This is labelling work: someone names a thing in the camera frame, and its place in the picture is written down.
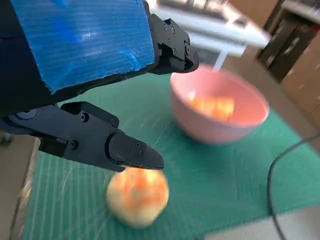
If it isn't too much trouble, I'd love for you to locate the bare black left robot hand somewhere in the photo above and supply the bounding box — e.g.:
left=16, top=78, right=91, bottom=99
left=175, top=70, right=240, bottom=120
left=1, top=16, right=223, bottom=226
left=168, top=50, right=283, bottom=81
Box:
left=0, top=0, right=200, bottom=173

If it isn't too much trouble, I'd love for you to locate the toy toast slice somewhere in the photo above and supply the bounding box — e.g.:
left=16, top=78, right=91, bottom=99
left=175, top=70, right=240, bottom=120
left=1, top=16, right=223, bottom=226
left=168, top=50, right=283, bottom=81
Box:
left=188, top=96, right=236, bottom=123

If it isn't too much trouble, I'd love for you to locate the pink bowl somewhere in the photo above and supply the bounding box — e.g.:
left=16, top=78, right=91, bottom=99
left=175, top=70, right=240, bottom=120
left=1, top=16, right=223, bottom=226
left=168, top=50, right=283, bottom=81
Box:
left=169, top=64, right=271, bottom=146

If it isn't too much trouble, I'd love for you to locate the round toy bread bun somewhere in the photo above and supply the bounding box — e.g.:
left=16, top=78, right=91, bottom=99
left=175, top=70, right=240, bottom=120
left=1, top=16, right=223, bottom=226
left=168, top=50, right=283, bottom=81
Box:
left=105, top=166, right=170, bottom=230

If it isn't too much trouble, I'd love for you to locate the green cutting mat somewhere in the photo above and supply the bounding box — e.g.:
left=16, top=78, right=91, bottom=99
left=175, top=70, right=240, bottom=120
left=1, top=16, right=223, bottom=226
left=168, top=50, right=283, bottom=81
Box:
left=21, top=72, right=320, bottom=240

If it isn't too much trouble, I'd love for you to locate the brown wooden cabinet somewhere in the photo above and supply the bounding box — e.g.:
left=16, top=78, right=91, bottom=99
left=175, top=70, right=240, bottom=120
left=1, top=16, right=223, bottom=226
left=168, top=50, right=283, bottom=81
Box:
left=256, top=0, right=320, bottom=121

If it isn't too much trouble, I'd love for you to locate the black cable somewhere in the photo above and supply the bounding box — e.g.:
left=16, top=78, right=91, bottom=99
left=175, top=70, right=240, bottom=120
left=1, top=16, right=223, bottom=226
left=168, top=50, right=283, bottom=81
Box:
left=266, top=133, right=320, bottom=240

